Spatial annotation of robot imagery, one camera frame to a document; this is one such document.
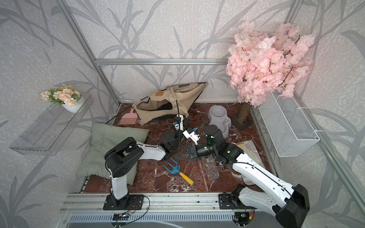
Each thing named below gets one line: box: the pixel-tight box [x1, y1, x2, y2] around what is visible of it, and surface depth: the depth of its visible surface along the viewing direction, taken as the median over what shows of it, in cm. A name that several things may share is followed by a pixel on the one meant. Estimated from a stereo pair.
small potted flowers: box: [39, 85, 84, 114], surface depth 64 cm
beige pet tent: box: [131, 82, 209, 125], surface depth 91 cm
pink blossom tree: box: [225, 20, 315, 124], surface depth 68 cm
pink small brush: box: [119, 106, 138, 125], surface depth 111 cm
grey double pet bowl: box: [207, 104, 232, 139], surface depth 111 cm
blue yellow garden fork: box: [163, 157, 196, 186], surface depth 86 cm
